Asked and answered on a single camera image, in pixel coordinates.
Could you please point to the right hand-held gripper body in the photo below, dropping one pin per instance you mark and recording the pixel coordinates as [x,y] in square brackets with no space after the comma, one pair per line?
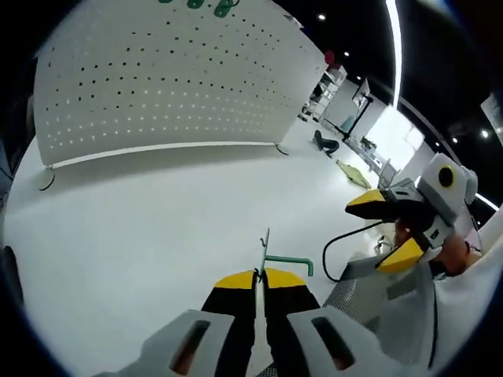
[448,200]

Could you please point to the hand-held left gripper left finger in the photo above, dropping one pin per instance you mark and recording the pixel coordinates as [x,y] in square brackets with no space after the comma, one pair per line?
[220,337]

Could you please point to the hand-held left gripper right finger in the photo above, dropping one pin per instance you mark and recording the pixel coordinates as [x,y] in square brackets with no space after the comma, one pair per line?
[302,337]

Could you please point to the white perforated mounting plate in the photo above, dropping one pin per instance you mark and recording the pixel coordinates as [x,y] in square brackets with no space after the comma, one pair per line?
[177,98]

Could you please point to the person's right hand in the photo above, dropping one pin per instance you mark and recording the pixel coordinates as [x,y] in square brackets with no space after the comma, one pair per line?
[450,259]

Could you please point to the yellow-green cloth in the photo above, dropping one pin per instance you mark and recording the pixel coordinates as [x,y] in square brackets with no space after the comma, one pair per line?
[353,174]

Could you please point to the small potted plant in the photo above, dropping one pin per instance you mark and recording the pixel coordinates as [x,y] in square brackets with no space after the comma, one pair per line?
[368,143]

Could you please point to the dark grey curved object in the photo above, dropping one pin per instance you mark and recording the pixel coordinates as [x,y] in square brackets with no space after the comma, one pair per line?
[326,143]

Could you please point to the teal object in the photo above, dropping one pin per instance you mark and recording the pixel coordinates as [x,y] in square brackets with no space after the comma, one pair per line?
[346,125]

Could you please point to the black tripod stand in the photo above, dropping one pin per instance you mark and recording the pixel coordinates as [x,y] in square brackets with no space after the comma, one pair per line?
[362,92]

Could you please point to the white storage rack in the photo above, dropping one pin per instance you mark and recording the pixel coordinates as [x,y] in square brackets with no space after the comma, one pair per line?
[330,90]

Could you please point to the long ceiling light strip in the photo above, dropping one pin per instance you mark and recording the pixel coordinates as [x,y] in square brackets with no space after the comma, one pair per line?
[396,59]

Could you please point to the group of ceiling spotlights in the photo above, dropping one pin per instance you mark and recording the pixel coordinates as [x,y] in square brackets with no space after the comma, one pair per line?
[321,16]

